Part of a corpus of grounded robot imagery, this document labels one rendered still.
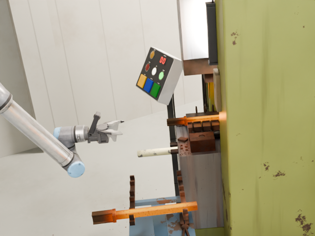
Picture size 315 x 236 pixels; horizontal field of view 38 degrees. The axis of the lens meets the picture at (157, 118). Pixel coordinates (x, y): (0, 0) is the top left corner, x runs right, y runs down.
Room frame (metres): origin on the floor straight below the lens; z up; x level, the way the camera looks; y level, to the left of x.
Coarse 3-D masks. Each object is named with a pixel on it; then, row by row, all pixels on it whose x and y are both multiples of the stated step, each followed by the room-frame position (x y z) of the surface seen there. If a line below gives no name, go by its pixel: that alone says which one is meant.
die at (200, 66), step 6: (180, 48) 2.26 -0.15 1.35; (186, 60) 2.08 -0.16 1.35; (192, 60) 2.08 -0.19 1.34; (198, 60) 2.08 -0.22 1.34; (204, 60) 2.08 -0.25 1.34; (186, 66) 2.08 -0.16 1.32; (192, 66) 2.08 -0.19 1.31; (198, 66) 2.08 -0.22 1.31; (204, 66) 2.08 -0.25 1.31; (210, 66) 2.08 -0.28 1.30; (216, 66) 2.08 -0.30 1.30; (186, 72) 2.08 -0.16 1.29; (192, 72) 2.08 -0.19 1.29; (198, 72) 2.08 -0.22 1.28; (204, 72) 2.08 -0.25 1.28; (210, 72) 2.08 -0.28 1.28
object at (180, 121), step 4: (184, 116) 2.17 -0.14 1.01; (200, 116) 2.17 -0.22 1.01; (204, 116) 2.16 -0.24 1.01; (208, 116) 2.16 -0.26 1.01; (212, 116) 2.15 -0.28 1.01; (216, 116) 2.15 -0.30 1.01; (168, 120) 2.15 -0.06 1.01; (172, 120) 2.14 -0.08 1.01; (176, 120) 2.14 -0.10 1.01; (180, 120) 2.14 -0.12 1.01; (184, 120) 2.13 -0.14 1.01; (188, 120) 2.14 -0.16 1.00; (192, 120) 2.14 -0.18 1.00; (196, 120) 2.14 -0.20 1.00; (168, 124) 2.15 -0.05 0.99; (172, 124) 2.15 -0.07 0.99; (176, 124) 2.14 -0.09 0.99; (180, 124) 2.14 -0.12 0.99; (184, 124) 2.14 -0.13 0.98
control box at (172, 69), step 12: (156, 48) 2.85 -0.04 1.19; (156, 60) 2.75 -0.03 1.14; (168, 60) 2.63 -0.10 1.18; (180, 60) 2.60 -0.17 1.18; (144, 72) 2.81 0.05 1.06; (156, 72) 2.69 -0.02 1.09; (168, 72) 2.57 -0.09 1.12; (180, 72) 2.59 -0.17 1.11; (144, 84) 2.74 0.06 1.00; (168, 84) 2.56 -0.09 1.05; (168, 96) 2.56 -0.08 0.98
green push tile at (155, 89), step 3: (156, 84) 2.61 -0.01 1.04; (153, 87) 2.62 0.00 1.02; (156, 87) 2.60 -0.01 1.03; (159, 87) 2.57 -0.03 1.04; (153, 90) 2.61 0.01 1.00; (156, 90) 2.58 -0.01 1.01; (150, 93) 2.62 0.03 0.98; (153, 93) 2.59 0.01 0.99; (156, 93) 2.57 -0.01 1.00; (156, 96) 2.56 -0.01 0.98
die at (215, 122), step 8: (200, 112) 2.27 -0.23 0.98; (208, 112) 2.26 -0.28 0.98; (216, 112) 2.25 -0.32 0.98; (200, 120) 2.13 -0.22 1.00; (208, 120) 2.13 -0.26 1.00; (216, 120) 2.12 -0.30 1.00; (192, 128) 2.08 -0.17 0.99; (200, 128) 2.08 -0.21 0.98; (208, 128) 2.08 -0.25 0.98; (216, 128) 2.08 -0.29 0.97; (216, 136) 2.08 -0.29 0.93
